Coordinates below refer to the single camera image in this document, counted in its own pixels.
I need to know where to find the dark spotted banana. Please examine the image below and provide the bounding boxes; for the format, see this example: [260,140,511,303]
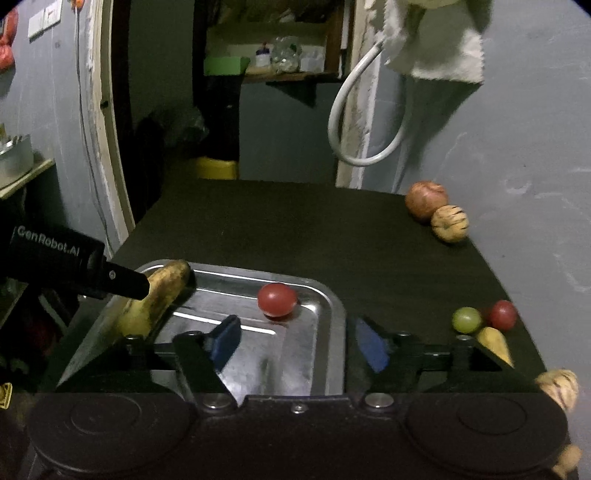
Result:
[114,260,191,337]

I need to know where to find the green grape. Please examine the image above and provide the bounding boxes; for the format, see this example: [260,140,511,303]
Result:
[452,307,483,334]

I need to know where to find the red cherry tomato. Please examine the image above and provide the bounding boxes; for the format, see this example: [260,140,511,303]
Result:
[488,300,519,332]
[257,283,297,318]

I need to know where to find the yellow banana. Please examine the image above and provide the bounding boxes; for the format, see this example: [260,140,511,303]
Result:
[477,327,514,367]

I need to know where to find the striped pepino melon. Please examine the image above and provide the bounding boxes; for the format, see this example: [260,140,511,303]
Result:
[431,205,469,243]
[535,369,579,412]

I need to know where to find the tan round longan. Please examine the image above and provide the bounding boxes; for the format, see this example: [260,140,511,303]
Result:
[552,444,582,480]

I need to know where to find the silver metal tray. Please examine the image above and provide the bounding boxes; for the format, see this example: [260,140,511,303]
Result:
[57,259,348,397]

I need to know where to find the metal cooking pot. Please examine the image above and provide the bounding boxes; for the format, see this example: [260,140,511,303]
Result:
[0,135,34,188]

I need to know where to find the red plastic bag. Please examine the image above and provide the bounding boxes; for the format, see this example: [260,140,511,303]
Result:
[0,7,18,73]

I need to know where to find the green box on shelf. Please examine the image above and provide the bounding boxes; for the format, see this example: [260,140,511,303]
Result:
[204,56,250,76]

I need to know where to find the white hanging cloth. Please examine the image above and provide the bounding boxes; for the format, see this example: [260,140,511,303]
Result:
[384,1,492,84]

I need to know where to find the white wall switch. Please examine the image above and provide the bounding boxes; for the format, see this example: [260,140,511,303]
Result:
[27,0,63,40]

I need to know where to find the white hose loop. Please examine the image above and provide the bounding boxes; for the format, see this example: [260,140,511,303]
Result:
[327,38,412,168]

